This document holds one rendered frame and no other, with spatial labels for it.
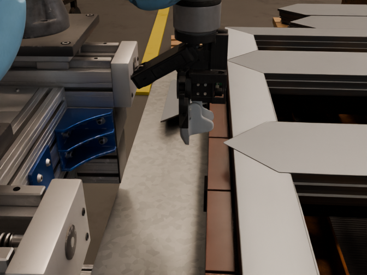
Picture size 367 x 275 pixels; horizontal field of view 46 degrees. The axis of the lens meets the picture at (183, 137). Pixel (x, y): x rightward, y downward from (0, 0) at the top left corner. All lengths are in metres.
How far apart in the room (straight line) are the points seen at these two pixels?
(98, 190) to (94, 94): 1.35
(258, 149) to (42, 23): 0.44
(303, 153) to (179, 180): 0.34
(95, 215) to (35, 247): 1.60
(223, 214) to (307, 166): 0.17
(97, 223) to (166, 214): 1.07
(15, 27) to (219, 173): 0.54
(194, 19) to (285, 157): 0.28
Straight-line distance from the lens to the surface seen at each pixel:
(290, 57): 1.25
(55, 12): 0.84
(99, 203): 2.07
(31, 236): 0.42
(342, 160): 0.78
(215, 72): 0.70
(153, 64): 0.72
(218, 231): 0.65
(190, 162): 1.07
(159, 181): 1.00
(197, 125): 0.75
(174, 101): 1.29
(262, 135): 0.82
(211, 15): 0.67
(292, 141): 0.81
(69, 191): 0.46
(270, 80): 1.12
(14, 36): 0.30
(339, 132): 0.87
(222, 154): 0.83
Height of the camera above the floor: 1.26
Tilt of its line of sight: 30 degrees down
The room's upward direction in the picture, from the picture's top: straight up
